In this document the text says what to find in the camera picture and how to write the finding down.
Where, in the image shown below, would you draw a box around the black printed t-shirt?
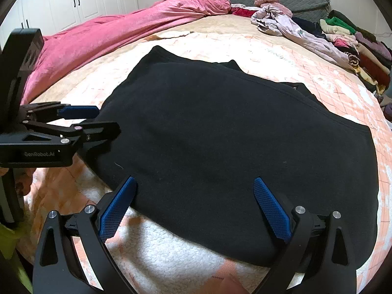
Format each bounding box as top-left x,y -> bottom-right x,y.
79,46 -> 379,267

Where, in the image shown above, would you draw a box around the stack of folded clothes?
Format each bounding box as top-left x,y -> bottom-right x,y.
319,10 -> 391,94

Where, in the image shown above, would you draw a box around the pink fuzzy folded clothes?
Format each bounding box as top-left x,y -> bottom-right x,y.
254,0 -> 292,17

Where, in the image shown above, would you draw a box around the left hand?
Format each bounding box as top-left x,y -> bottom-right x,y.
1,167 -> 37,196

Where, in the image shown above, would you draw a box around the magenta pink bedsheet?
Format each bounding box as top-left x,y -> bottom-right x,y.
21,0 -> 231,104

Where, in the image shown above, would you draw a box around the pink white fleece blanket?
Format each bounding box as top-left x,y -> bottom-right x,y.
19,30 -> 391,293

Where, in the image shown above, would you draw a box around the beige bed sheet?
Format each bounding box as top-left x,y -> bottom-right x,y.
35,15 -> 296,106

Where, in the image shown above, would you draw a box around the red cloth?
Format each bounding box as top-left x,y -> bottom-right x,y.
230,4 -> 259,18

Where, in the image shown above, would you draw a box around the lilac crumpled garment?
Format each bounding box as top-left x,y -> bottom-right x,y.
250,4 -> 354,72

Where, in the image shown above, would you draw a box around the white wardrobe with black handles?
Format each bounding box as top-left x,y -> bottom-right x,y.
1,0 -> 138,47

